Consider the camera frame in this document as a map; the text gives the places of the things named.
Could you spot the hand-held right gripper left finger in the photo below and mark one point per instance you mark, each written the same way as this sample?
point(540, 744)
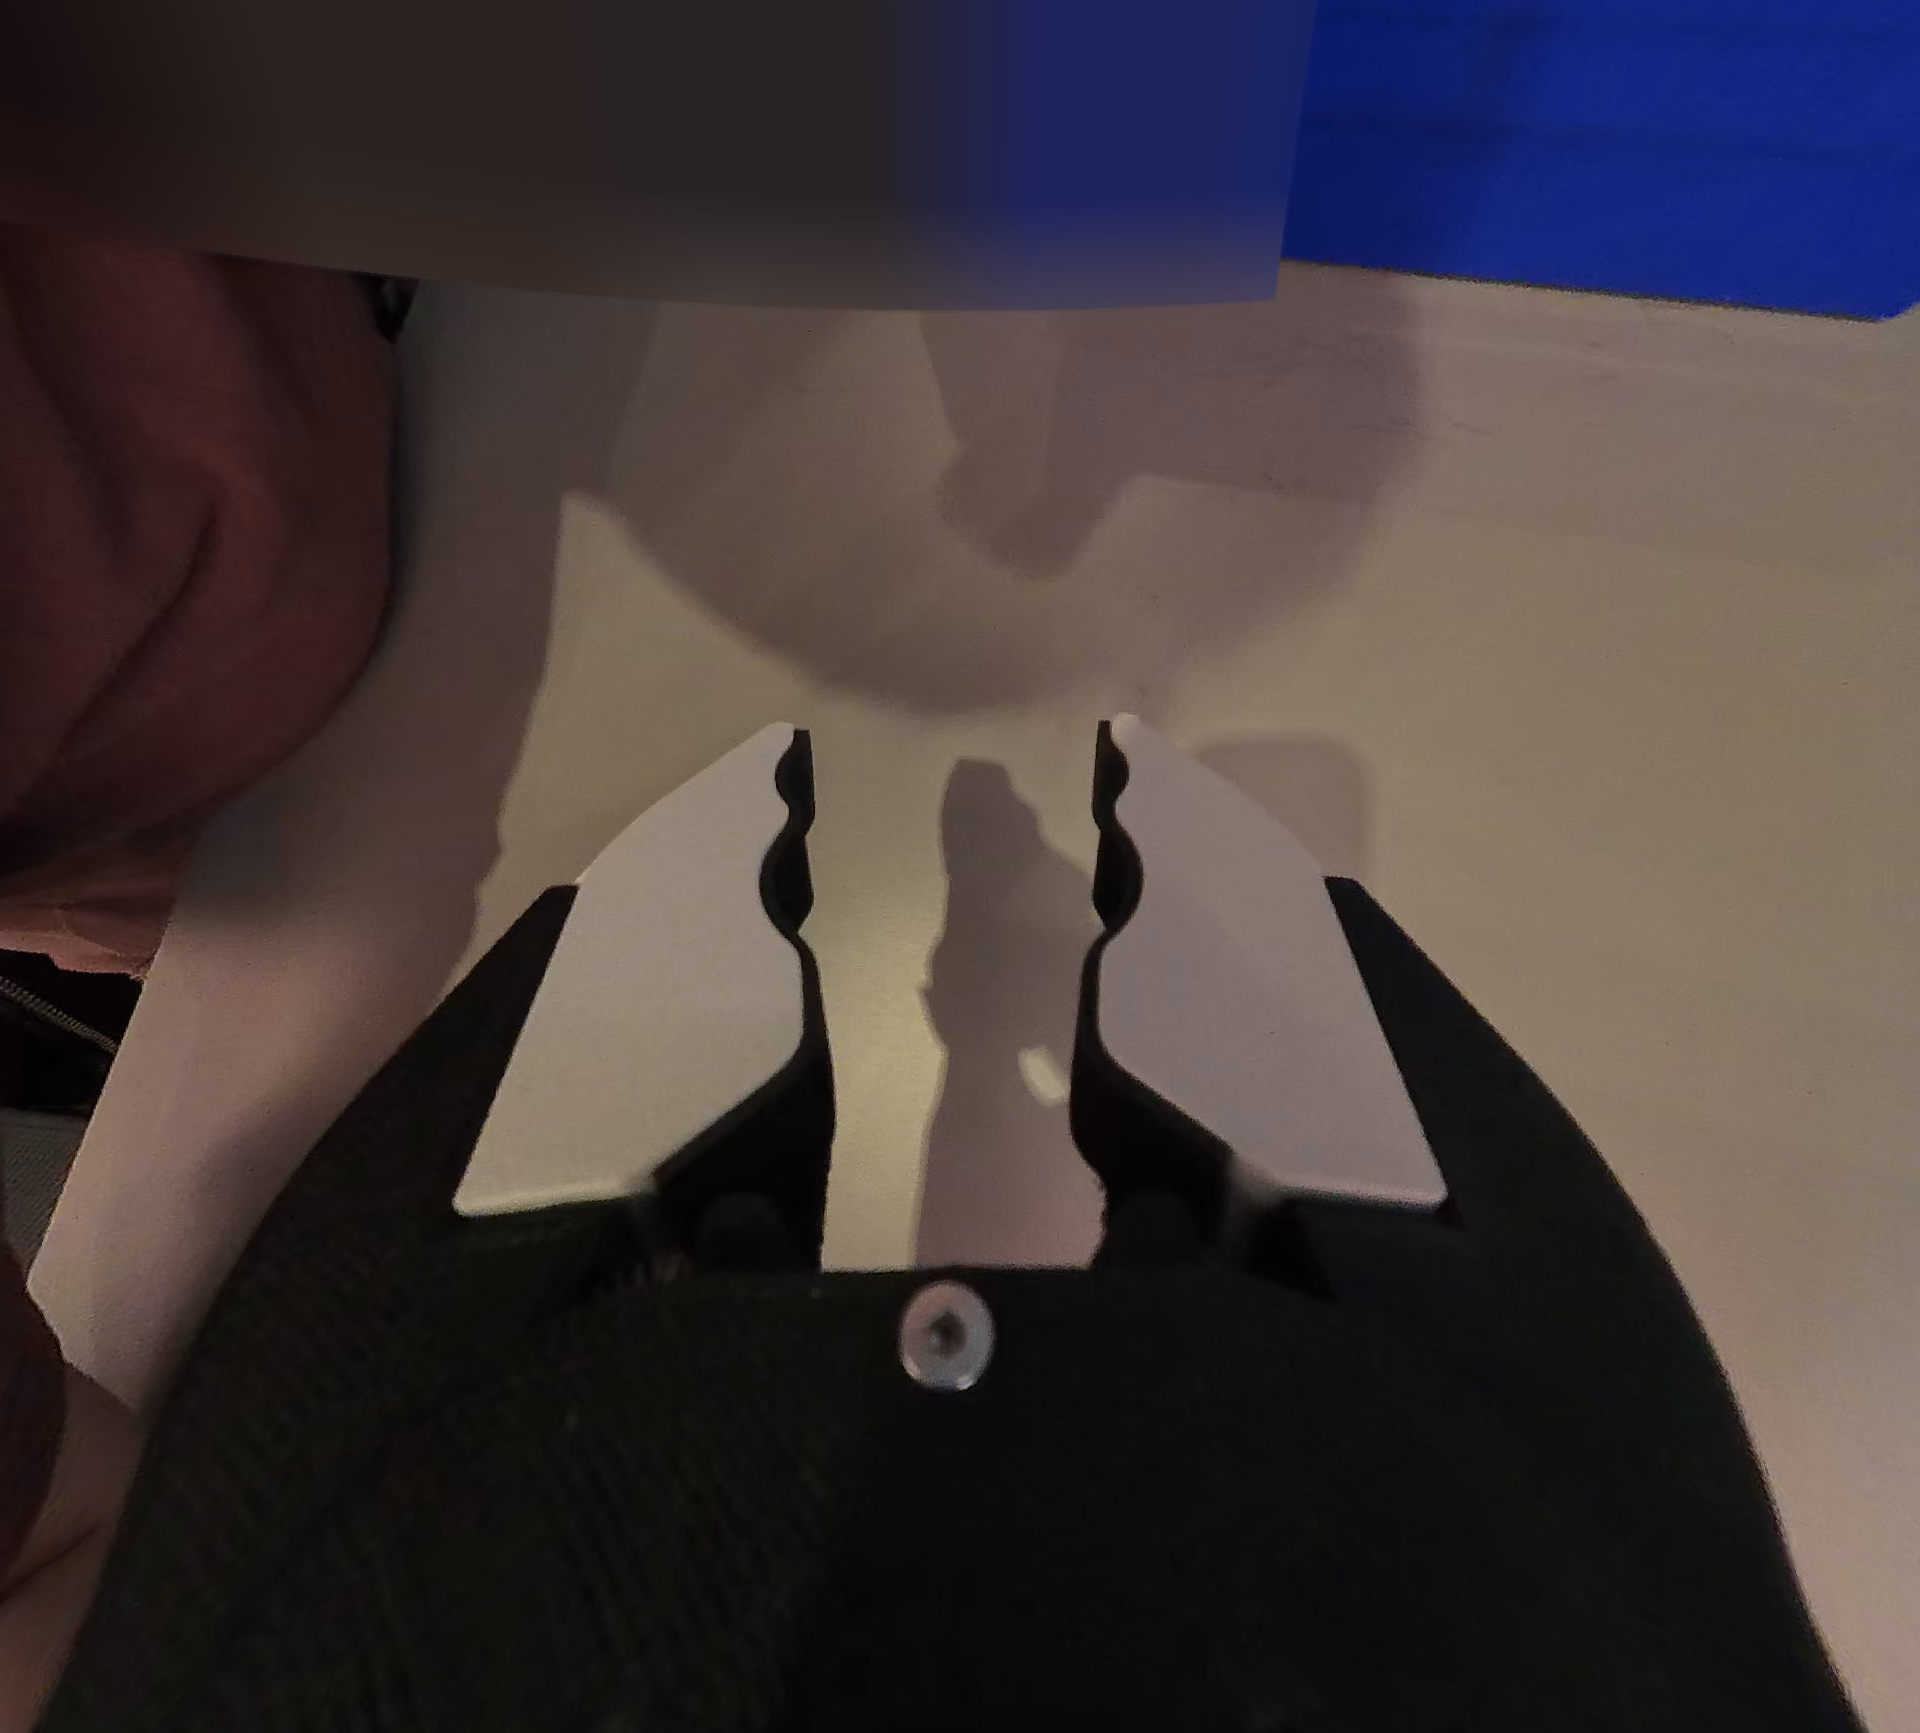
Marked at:
point(659, 1013)

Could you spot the person's maroon shirt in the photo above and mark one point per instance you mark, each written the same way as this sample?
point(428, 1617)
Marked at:
point(179, 563)

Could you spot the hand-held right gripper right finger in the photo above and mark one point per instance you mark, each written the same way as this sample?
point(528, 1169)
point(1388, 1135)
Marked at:
point(1258, 1013)

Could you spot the blue divided plastic bin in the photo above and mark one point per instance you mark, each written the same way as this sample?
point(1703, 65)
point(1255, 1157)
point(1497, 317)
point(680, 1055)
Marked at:
point(1577, 111)

